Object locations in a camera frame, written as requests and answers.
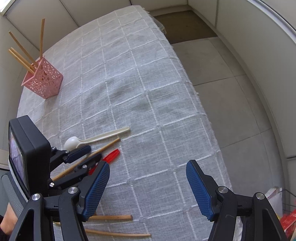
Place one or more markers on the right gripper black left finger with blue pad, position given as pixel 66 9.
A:
pixel 71 209

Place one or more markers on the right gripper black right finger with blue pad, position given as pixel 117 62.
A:
pixel 222 207

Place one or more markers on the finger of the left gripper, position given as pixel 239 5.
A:
pixel 74 174
pixel 65 156

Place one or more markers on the wooden chopstick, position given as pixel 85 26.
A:
pixel 20 56
pixel 23 49
pixel 91 231
pixel 101 150
pixel 112 217
pixel 42 38
pixel 22 62

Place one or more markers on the person's left hand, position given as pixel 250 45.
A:
pixel 8 222

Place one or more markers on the white plastic spoon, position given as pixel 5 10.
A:
pixel 74 142

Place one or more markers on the red packaging on floor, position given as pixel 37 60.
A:
pixel 284 211

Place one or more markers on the pink perforated utensil holder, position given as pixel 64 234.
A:
pixel 46 80

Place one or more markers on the grey checked tablecloth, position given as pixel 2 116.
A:
pixel 120 70

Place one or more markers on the red handled utensil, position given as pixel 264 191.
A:
pixel 108 158

